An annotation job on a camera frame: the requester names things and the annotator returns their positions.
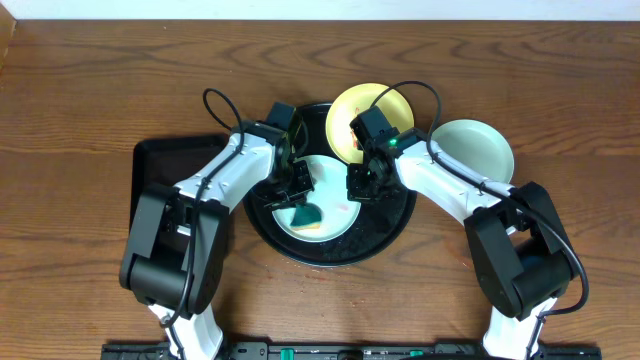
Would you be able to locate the green yellow sponge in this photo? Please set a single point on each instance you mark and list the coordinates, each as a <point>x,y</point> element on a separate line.
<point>306,216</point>

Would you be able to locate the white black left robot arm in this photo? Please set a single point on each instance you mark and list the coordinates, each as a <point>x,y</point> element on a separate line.
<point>175,250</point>

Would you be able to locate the black rectangular tray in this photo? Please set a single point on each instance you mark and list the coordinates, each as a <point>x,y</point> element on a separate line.
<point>167,161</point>

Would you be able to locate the yellow plate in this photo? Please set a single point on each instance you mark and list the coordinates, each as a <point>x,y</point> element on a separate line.
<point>349,104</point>

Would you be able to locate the black round tray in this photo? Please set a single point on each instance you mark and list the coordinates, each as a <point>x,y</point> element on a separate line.
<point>377,225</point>

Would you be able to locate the mint green plate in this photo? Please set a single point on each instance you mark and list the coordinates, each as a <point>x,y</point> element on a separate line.
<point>478,146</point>
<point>337,213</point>

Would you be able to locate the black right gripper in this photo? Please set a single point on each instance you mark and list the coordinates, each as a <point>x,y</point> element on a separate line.
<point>354,189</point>

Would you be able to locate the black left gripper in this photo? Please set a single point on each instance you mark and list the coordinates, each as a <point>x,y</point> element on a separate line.
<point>288,198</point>

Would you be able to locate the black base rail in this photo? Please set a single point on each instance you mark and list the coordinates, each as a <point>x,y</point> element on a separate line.
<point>264,351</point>

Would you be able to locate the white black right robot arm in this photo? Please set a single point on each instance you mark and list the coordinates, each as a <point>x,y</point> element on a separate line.
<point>522,257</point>

